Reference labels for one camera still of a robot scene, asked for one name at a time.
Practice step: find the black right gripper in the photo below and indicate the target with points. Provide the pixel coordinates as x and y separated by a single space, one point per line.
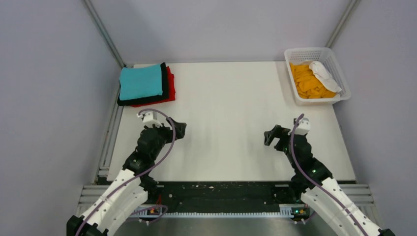
278 132

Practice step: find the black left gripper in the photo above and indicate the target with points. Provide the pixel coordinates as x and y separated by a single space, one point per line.
179 128

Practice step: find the white t shirt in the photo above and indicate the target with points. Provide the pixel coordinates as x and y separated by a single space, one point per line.
324 76

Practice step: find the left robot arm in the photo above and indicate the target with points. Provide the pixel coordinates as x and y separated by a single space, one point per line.
131 187

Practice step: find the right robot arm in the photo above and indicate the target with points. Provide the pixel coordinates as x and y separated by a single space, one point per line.
316 187

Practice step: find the folded black t shirt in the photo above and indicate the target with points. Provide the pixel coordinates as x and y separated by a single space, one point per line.
165 86

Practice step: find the folded red t shirt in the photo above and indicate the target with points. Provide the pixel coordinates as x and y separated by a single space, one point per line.
172 91

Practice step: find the folded cyan t shirt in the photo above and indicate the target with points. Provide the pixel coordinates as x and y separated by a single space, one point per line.
141 82

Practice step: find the yellow t shirt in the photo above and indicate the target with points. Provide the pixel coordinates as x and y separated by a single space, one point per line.
307 85

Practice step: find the right controller board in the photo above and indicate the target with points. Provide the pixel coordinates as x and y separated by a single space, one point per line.
299 214

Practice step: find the controller board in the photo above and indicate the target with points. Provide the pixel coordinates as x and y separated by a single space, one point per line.
156 211
299 214

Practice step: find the left controller board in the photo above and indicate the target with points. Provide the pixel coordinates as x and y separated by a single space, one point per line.
156 211

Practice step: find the white plastic basket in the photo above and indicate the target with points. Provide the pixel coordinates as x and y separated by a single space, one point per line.
327 57

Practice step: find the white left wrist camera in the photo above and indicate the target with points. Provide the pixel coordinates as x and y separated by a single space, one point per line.
149 119

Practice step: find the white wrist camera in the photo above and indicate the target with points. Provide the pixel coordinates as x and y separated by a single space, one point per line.
303 127
149 119

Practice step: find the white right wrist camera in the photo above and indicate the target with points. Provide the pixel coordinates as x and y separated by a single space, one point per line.
303 127

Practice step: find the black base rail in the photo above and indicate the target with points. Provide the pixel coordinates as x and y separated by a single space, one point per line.
224 196

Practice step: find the left frame post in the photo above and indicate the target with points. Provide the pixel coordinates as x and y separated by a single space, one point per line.
103 32

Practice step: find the frame post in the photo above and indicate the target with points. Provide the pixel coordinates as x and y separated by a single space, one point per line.
103 32
350 9

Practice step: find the right frame post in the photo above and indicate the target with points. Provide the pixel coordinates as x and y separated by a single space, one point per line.
350 9

